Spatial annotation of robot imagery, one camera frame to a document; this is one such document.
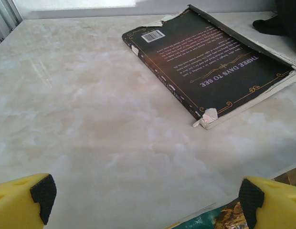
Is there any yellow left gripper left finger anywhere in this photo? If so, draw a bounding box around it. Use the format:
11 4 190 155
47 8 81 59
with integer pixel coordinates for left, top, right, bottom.
0 173 57 229

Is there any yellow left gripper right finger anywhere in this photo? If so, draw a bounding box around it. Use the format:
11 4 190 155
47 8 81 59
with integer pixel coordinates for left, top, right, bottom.
238 176 296 229

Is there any teal and orange book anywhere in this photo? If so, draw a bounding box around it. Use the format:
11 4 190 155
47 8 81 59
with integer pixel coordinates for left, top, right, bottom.
165 164 296 229

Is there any black torn paperback book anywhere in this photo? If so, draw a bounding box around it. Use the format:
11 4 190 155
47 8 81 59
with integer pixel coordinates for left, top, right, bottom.
121 4 296 131

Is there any black backpack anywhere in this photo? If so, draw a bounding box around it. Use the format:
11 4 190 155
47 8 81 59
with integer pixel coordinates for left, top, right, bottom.
252 0 296 36

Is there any aluminium frame post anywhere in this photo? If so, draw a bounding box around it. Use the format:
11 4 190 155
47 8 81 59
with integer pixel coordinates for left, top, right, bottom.
0 0 22 48

